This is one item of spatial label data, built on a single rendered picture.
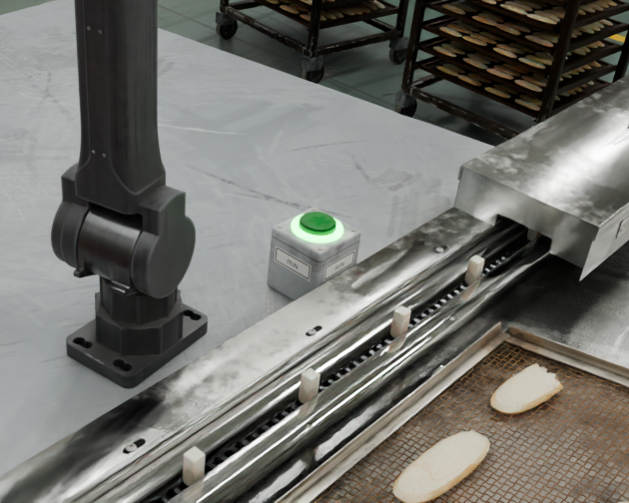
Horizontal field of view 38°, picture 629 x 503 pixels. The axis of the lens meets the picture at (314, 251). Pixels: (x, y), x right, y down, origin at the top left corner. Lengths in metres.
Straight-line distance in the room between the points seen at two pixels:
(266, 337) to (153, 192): 0.18
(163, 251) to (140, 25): 0.19
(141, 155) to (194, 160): 0.48
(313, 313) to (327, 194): 0.32
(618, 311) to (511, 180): 0.19
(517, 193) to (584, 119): 0.26
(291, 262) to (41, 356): 0.27
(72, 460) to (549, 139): 0.73
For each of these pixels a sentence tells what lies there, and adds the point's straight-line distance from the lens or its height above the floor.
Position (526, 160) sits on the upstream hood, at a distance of 1.13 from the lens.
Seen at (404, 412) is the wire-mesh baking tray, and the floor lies 0.89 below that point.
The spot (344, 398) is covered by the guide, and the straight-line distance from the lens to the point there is 0.80.
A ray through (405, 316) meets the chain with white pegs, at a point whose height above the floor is 0.87.
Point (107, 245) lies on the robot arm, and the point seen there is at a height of 0.97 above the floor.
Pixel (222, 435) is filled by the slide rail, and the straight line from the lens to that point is 0.78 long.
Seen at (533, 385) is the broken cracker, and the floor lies 0.91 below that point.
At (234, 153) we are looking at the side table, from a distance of 1.26.
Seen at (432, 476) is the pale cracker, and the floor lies 0.91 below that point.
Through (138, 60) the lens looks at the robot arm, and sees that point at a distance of 0.73.
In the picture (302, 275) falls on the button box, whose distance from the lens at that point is 0.95.
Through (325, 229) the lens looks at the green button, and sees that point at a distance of 0.94.
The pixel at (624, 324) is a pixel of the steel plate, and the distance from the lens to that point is 1.06.
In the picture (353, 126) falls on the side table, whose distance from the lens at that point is 1.38.
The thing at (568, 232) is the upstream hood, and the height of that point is 0.90.
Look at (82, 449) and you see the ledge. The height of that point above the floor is 0.86.
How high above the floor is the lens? 1.40
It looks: 33 degrees down
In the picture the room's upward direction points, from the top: 7 degrees clockwise
